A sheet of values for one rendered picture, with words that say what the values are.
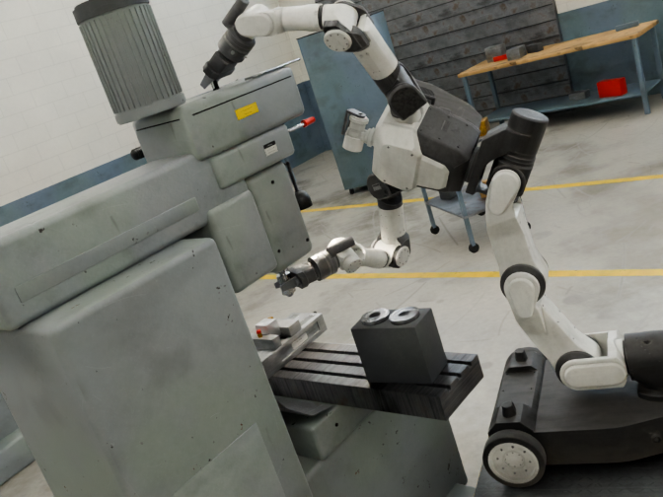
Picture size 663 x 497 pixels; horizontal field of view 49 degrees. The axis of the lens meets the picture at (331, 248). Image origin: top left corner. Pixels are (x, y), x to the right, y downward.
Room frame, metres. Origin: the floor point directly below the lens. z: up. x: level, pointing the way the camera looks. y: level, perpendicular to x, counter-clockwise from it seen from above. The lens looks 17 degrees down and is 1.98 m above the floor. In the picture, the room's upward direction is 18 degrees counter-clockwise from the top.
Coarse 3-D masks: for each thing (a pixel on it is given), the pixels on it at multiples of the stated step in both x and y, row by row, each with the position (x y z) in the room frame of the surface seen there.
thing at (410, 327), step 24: (384, 312) 1.98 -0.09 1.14; (408, 312) 1.94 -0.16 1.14; (432, 312) 1.94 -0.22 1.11; (360, 336) 1.96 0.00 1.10; (384, 336) 1.91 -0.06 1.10; (408, 336) 1.86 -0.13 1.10; (432, 336) 1.90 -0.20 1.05; (384, 360) 1.92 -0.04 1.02; (408, 360) 1.87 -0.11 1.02; (432, 360) 1.87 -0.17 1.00
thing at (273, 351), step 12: (312, 324) 2.42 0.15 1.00; (324, 324) 2.46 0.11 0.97; (252, 336) 2.36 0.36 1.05; (264, 336) 2.33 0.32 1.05; (276, 336) 2.30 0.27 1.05; (288, 336) 2.36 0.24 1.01; (300, 336) 2.37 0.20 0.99; (312, 336) 2.41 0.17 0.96; (264, 348) 2.32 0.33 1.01; (276, 348) 2.28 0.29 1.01; (288, 348) 2.32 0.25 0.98; (300, 348) 2.36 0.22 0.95; (264, 360) 2.23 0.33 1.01; (276, 360) 2.27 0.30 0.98; (288, 360) 2.30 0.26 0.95
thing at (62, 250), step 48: (96, 192) 1.83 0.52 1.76; (144, 192) 1.86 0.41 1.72; (192, 192) 1.96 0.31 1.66; (240, 192) 2.07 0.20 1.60; (0, 240) 1.59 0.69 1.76; (48, 240) 1.65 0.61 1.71; (96, 240) 1.73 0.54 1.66; (144, 240) 1.82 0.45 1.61; (0, 288) 1.55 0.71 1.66; (48, 288) 1.62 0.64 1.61
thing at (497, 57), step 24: (624, 24) 8.15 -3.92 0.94; (648, 24) 7.94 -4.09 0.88; (504, 48) 9.10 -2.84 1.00; (528, 48) 8.80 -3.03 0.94; (552, 48) 8.52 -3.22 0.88; (576, 48) 8.00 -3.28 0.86; (480, 72) 8.85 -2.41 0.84; (576, 96) 8.40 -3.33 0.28; (600, 96) 8.08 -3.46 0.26; (624, 96) 7.80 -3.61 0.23
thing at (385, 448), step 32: (384, 416) 2.19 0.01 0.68; (416, 416) 2.31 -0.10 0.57; (352, 448) 2.06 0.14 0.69; (384, 448) 2.16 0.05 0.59; (416, 448) 2.27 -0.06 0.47; (448, 448) 2.39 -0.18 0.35; (320, 480) 1.94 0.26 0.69; (352, 480) 2.03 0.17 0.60; (384, 480) 2.12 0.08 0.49; (416, 480) 2.23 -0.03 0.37; (448, 480) 2.35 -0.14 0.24
